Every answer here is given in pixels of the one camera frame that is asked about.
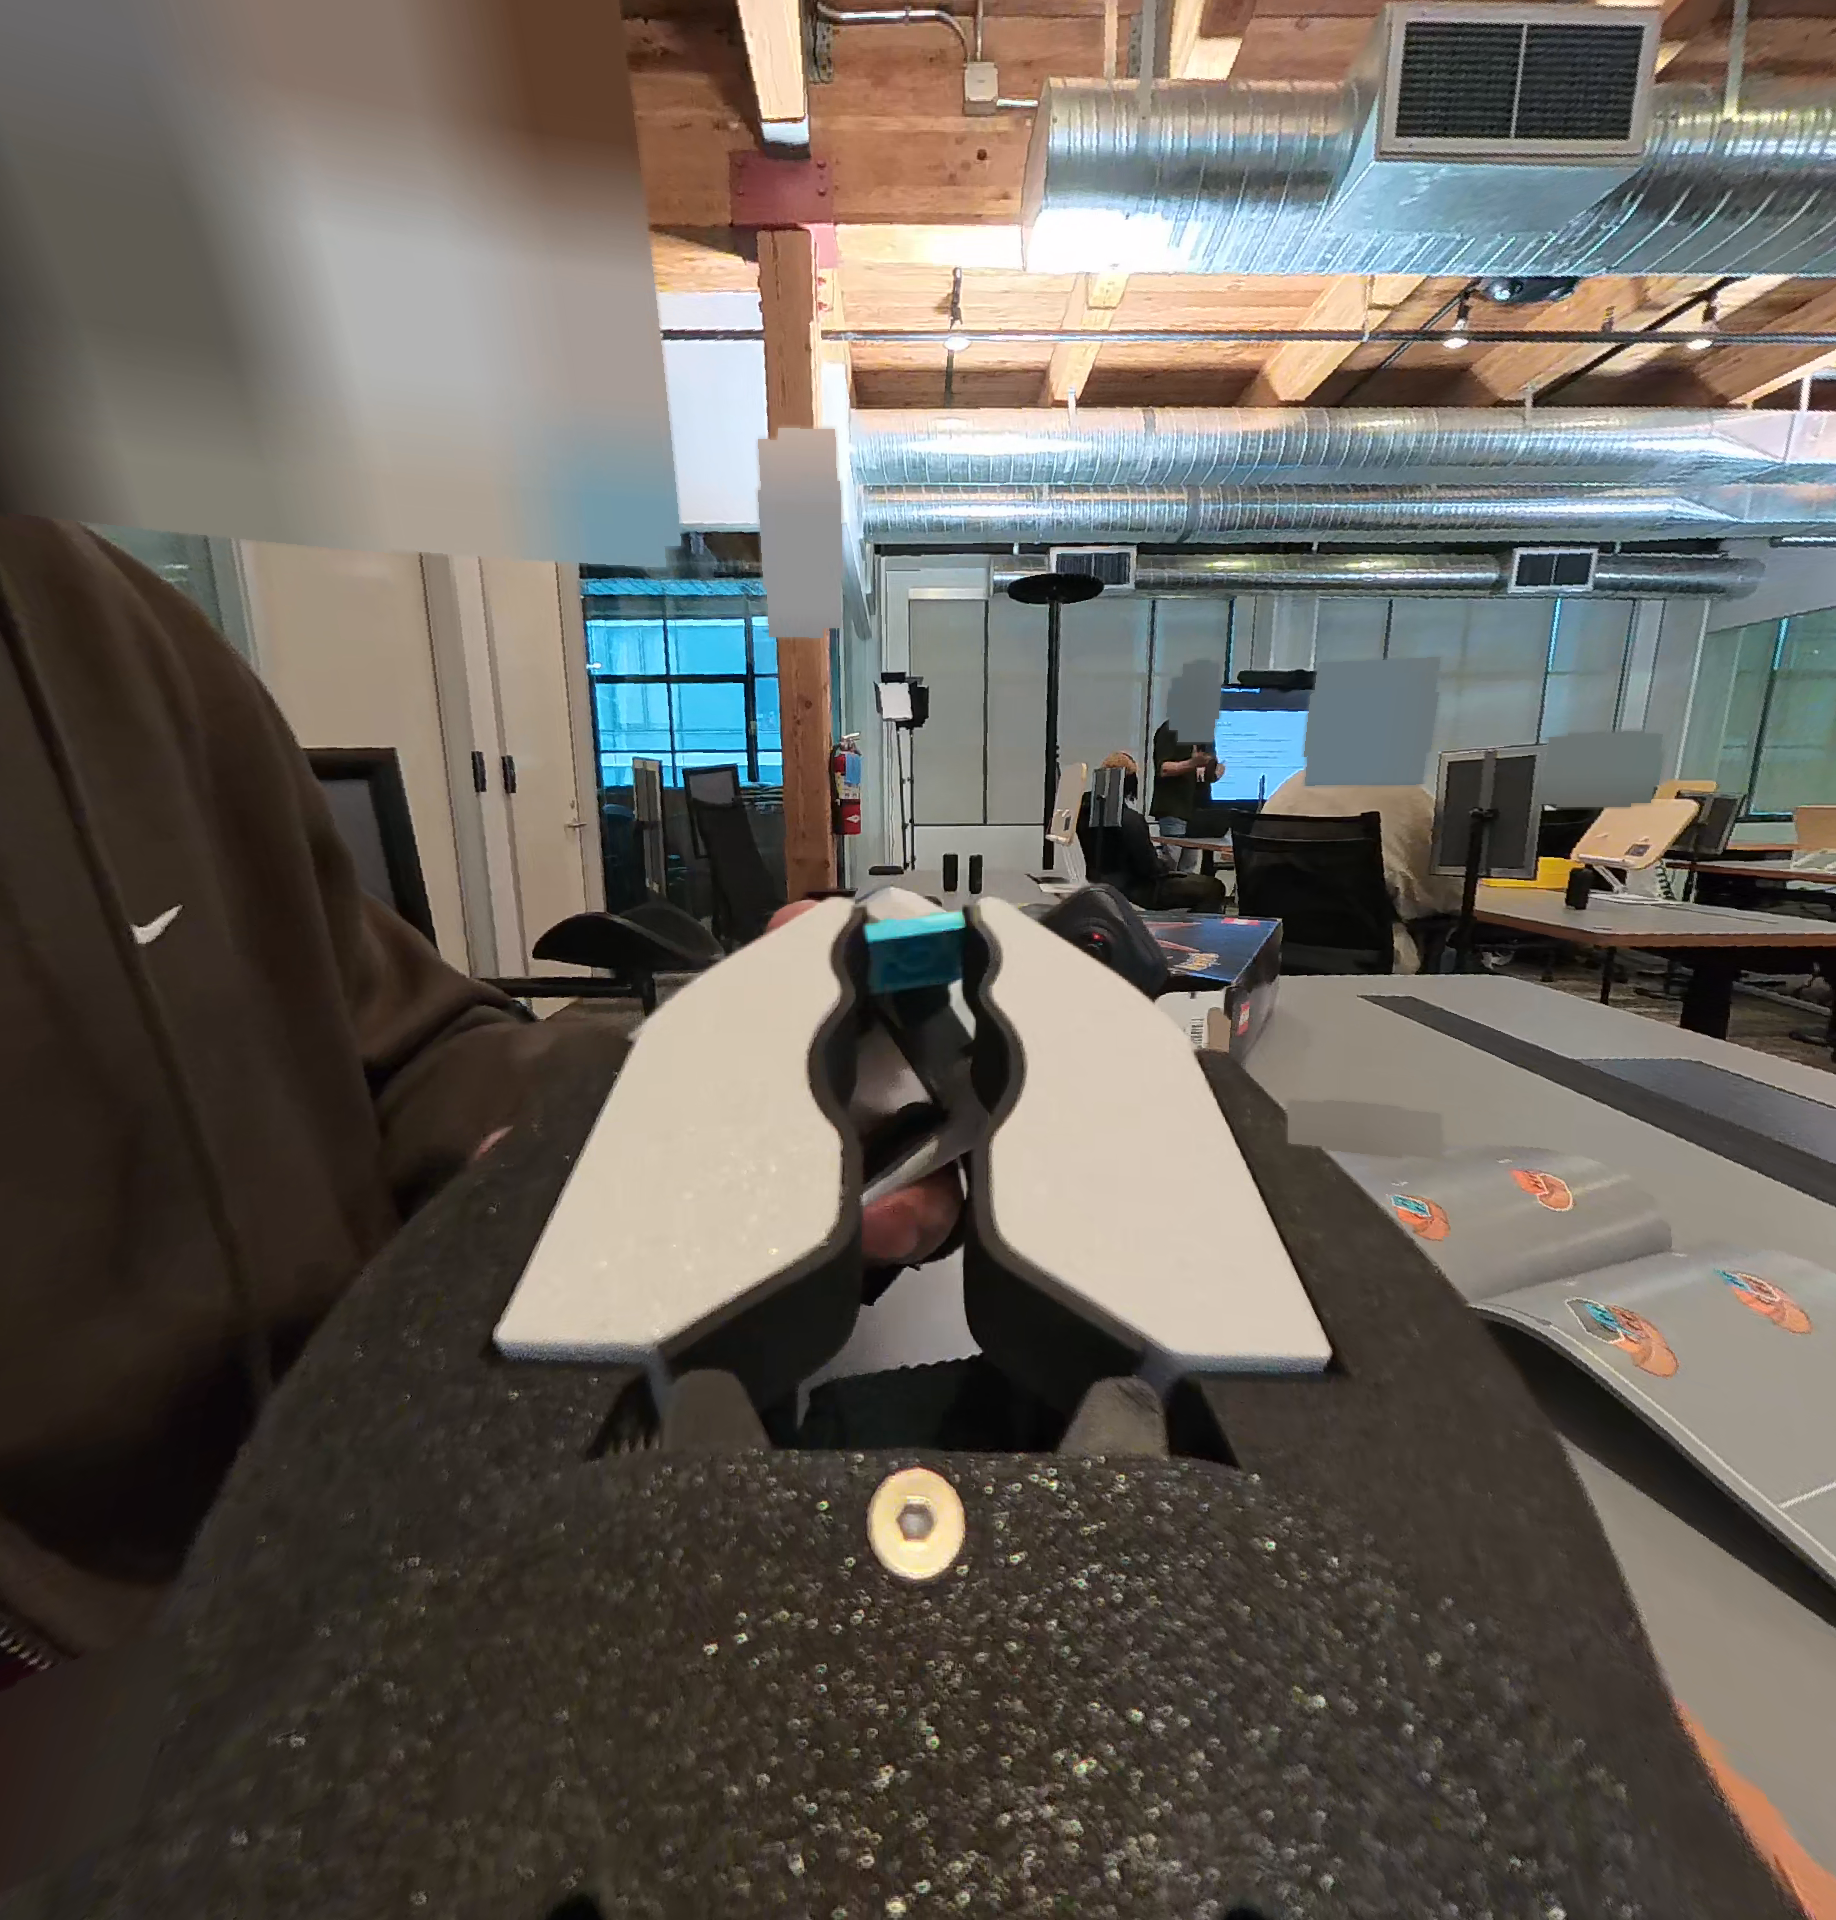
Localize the person's left hand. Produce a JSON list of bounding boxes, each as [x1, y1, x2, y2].
[[859, 1162, 967, 1268]]

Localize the teal square brick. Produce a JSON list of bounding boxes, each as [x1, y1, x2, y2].
[[865, 906, 964, 992]]

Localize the grey instruction booklet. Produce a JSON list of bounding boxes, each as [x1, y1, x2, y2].
[[1310, 1109, 1836, 1637]]

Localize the black round device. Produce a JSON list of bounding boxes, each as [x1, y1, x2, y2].
[[1037, 885, 1160, 994]]

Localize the spiral metal air duct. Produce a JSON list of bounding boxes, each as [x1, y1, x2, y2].
[[850, 406, 1836, 544]]

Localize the black chair armrest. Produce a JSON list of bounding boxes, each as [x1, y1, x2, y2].
[[533, 902, 725, 1009]]

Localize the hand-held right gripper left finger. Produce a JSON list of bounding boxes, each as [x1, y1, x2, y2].
[[492, 897, 866, 1388]]

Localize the white door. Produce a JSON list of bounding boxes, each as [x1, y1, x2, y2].
[[424, 556, 607, 976]]

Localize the grey desk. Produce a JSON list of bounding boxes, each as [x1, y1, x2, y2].
[[1189, 971, 1836, 1920]]

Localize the black framed screen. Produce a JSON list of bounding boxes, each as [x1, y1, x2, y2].
[[305, 748, 437, 947]]

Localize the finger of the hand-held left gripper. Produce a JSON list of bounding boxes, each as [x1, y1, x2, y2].
[[857, 992, 987, 1205]]

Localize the person's brown hoodie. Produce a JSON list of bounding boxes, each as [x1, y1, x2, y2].
[[0, 510, 665, 1727]]

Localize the black floor lamp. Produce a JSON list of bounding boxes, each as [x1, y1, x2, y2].
[[1008, 568, 1103, 873]]

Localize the metal air duct with vent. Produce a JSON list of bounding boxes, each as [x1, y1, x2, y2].
[[1023, 0, 1836, 279]]

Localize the wooden post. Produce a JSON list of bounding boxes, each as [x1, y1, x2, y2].
[[757, 223, 840, 900]]

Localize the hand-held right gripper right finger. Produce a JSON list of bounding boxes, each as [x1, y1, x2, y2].
[[958, 897, 1336, 1388]]

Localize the printed cardboard toy box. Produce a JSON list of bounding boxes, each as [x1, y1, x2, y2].
[[1144, 914, 1284, 1050]]

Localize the lit computer monitor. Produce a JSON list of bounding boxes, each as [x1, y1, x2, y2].
[[1215, 682, 1318, 805]]

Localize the grey monitor on stand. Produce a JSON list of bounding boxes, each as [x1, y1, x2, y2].
[[1432, 746, 1548, 881]]

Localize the black office chair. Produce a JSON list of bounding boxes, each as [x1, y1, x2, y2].
[[1230, 810, 1405, 979]]

